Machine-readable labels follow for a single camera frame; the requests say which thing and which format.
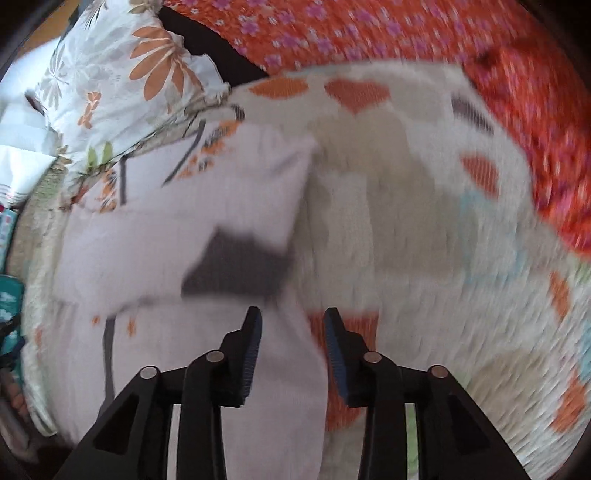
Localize green box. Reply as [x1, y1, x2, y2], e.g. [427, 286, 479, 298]
[0, 272, 27, 361]

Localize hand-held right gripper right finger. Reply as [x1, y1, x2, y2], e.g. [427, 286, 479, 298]
[323, 307, 532, 480]

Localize white floral pillow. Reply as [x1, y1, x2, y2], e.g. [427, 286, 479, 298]
[34, 0, 245, 213]

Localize strip with coloured shapes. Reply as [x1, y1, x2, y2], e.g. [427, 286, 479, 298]
[0, 207, 19, 261]

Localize orange floral blanket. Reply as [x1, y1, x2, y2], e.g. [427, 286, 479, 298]
[164, 0, 591, 257]

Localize white bag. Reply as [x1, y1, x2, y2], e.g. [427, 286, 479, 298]
[0, 37, 63, 208]

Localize white small garment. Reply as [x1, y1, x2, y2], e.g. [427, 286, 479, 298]
[53, 124, 329, 480]

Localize black cloth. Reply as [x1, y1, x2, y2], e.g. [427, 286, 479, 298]
[157, 7, 269, 88]

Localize heart patchwork quilt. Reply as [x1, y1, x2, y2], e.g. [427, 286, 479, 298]
[21, 62, 591, 480]

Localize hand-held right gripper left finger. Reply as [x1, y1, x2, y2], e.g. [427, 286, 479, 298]
[58, 305, 264, 480]

